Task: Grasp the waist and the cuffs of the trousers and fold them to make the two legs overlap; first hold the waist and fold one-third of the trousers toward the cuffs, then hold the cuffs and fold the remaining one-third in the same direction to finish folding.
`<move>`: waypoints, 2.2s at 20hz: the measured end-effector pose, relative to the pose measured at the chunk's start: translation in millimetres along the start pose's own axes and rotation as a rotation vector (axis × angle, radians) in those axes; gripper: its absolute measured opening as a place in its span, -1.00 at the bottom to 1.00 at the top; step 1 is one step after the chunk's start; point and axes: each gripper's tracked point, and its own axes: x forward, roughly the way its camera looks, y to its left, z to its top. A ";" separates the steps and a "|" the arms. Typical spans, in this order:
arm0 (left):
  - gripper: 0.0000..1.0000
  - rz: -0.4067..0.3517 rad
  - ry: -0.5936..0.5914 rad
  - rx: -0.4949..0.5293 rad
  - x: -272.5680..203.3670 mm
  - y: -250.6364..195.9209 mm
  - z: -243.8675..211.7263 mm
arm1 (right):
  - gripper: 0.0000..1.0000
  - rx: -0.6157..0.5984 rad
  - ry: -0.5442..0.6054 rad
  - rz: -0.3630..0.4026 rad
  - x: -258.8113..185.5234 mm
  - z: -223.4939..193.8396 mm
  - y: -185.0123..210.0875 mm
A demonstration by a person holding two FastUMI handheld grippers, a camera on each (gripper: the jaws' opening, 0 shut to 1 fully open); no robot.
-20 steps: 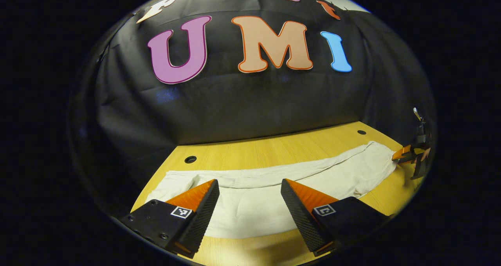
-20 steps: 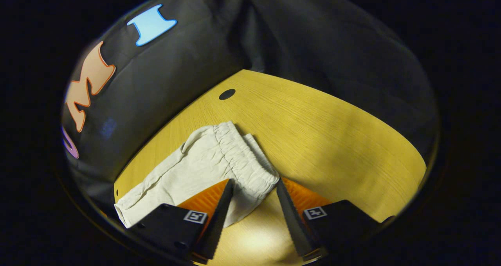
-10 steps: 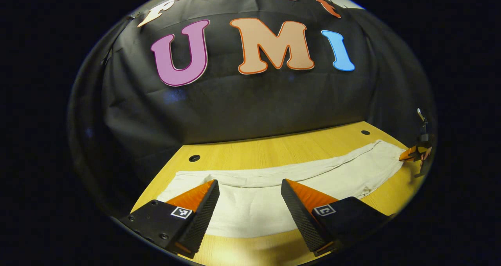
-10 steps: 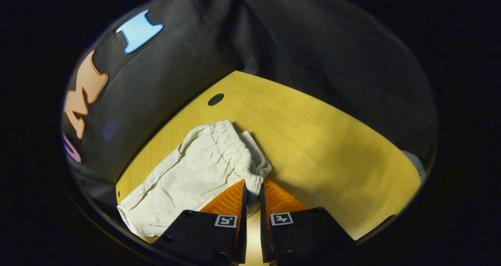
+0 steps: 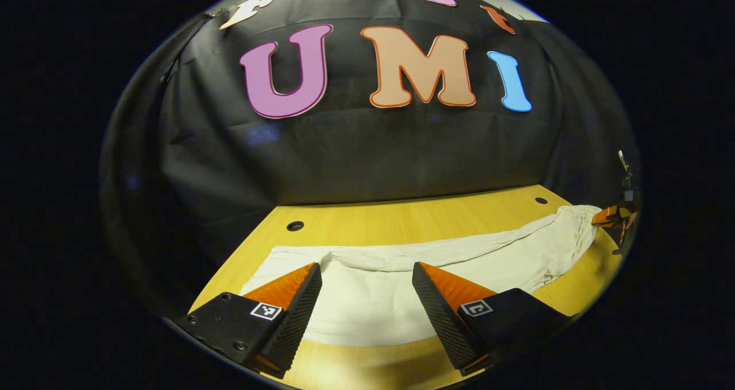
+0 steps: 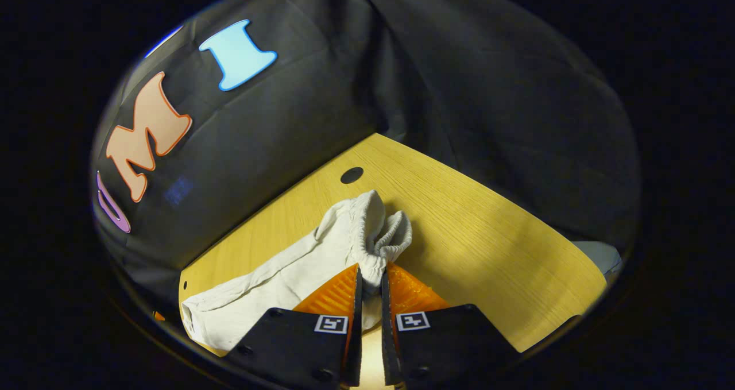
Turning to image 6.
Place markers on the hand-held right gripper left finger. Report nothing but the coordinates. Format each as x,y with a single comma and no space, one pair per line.
357,321

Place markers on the black backdrop cloth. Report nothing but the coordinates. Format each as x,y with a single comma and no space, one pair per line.
459,91

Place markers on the white jeans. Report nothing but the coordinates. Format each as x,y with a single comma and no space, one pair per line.
270,286

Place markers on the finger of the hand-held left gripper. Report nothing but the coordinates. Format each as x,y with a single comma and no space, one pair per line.
158,316

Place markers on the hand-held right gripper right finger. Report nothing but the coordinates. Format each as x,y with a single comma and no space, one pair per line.
387,327

